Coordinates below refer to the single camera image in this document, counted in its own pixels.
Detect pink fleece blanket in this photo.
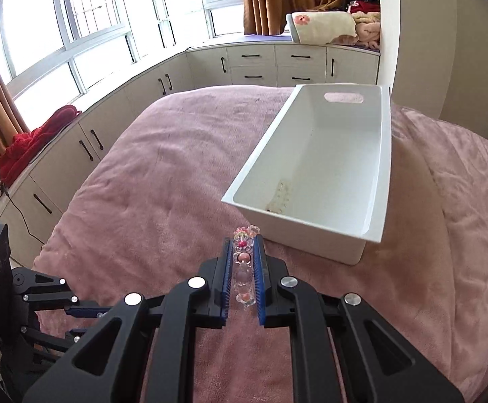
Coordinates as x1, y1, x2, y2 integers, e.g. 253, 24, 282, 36
352, 10, 382, 52

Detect pastel multicolour bead bracelet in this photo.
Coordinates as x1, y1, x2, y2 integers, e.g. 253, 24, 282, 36
233, 226, 262, 308

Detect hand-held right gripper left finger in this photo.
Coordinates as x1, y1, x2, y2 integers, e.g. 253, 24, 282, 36
23, 235, 233, 403

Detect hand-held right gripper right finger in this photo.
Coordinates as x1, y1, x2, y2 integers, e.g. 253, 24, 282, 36
254, 235, 465, 403

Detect black cable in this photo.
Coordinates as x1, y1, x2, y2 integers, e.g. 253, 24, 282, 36
0, 180, 46, 245

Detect white window-seat cabinet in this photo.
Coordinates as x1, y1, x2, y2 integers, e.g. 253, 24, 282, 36
0, 43, 381, 270

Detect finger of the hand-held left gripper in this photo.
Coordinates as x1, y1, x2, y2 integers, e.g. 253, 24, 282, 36
21, 324, 91, 355
12, 269, 116, 319

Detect red knitted blanket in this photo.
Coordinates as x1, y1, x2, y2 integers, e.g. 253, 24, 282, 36
0, 105, 82, 184

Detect pink bed blanket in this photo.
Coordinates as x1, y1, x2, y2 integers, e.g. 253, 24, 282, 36
32, 86, 488, 403

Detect large bay window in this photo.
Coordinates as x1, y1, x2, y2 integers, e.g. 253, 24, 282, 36
0, 0, 245, 98

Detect white plastic storage bin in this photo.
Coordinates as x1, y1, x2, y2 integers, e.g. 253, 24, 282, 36
221, 84, 393, 266

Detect red clothes pile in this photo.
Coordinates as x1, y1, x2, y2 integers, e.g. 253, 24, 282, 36
347, 0, 381, 16

